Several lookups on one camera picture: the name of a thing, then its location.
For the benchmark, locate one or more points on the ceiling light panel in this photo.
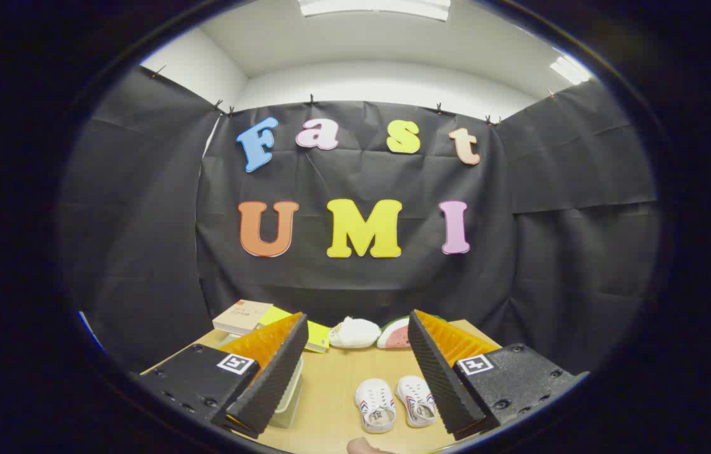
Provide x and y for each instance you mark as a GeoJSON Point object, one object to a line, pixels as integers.
{"type": "Point", "coordinates": [374, 7]}
{"type": "Point", "coordinates": [570, 69]}

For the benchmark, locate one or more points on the cream fabric storage box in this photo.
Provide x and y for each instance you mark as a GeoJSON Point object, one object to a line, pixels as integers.
{"type": "Point", "coordinates": [286, 397]}

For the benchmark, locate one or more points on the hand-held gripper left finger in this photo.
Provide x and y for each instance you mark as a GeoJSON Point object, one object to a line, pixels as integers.
{"type": "Point", "coordinates": [273, 384]}

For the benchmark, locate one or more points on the white canvas shoe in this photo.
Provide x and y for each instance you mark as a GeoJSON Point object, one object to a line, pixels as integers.
{"type": "Point", "coordinates": [416, 400]}
{"type": "Point", "coordinates": [375, 405]}

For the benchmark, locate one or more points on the white plush toy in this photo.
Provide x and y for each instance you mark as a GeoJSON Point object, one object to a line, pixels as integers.
{"type": "Point", "coordinates": [355, 333]}

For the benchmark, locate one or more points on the beige book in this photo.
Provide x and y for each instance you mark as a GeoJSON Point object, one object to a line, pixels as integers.
{"type": "Point", "coordinates": [241, 317]}

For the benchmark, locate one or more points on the yellow book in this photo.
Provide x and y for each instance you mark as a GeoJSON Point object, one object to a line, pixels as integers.
{"type": "Point", "coordinates": [318, 335]}

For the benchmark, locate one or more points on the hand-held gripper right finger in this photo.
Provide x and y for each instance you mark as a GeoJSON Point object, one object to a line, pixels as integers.
{"type": "Point", "coordinates": [440, 378]}

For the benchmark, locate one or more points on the watermelon slice plush toy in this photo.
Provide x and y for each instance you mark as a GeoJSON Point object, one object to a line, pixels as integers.
{"type": "Point", "coordinates": [395, 337]}

